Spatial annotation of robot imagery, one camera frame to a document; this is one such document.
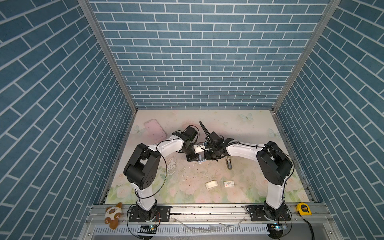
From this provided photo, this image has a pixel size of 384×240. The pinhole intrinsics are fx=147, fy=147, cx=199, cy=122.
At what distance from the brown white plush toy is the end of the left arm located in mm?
427

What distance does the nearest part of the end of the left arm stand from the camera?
705mm

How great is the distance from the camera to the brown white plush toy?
716mm

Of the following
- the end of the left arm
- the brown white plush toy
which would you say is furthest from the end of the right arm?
the brown white plush toy

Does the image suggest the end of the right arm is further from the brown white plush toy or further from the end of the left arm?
the brown white plush toy
